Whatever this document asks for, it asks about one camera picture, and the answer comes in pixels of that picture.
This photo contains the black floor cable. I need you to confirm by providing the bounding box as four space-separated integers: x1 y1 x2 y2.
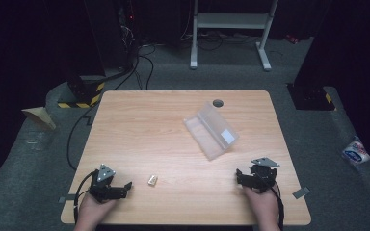
66 44 155 171

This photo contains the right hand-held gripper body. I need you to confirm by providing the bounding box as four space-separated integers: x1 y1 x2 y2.
242 156 281 194

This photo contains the person's left hand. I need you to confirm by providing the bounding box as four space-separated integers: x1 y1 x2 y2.
74 192 118 231

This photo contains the white metal stand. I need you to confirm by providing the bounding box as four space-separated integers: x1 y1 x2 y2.
189 0 279 72

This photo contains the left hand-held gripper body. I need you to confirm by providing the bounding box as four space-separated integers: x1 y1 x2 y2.
89 163 128 204

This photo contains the grey tape strip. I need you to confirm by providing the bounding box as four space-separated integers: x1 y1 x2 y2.
58 193 78 204
291 186 311 200

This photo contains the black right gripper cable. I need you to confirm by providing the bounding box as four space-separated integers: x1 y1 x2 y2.
270 180 285 231

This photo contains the clear plastic hinged box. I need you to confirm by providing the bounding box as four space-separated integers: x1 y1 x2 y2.
183 101 241 162

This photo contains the beige cardboard piece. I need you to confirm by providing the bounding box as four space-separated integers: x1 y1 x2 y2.
21 106 58 131

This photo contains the person's right hand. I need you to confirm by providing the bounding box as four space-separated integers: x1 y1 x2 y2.
242 183 282 231

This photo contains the white and blue packet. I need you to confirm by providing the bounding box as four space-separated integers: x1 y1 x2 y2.
341 135 370 167

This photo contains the black stand with striped base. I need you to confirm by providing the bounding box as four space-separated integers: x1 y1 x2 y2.
57 0 106 110

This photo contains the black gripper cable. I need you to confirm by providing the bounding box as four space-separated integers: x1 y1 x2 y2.
72 170 98 225
270 180 285 231

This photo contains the black stand base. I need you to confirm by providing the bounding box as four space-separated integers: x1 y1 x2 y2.
286 82 337 112

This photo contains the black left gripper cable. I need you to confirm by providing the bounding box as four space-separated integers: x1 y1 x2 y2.
72 170 98 225

